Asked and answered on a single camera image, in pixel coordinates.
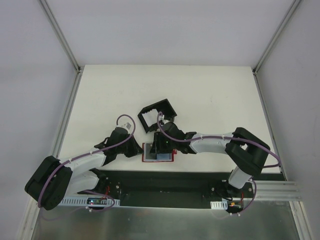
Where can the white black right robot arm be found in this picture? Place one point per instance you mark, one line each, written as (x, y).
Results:
(248, 152)

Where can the right aluminium frame post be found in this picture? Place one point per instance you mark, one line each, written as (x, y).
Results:
(293, 7)

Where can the white cable duct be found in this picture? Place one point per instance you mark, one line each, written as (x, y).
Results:
(88, 201)
(219, 205)

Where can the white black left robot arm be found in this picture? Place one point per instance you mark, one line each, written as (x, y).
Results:
(55, 178)

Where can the aluminium frame post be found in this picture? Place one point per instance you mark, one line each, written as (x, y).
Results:
(293, 7)
(59, 34)

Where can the right white cable duct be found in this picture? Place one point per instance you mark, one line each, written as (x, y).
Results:
(219, 205)

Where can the left white cable duct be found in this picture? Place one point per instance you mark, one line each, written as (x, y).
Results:
(88, 201)

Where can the red leather card holder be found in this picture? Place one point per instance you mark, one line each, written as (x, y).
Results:
(149, 157)

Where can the black card box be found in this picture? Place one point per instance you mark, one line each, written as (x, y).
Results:
(148, 115)

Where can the aluminium front rail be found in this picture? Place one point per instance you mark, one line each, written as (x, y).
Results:
(286, 191)

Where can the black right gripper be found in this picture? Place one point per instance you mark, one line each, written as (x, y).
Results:
(162, 146)

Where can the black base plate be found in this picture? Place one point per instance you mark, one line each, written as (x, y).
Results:
(163, 189)

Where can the left aluminium frame post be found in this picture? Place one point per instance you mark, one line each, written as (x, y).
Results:
(59, 34)

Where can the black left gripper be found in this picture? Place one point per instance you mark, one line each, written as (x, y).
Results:
(135, 149)

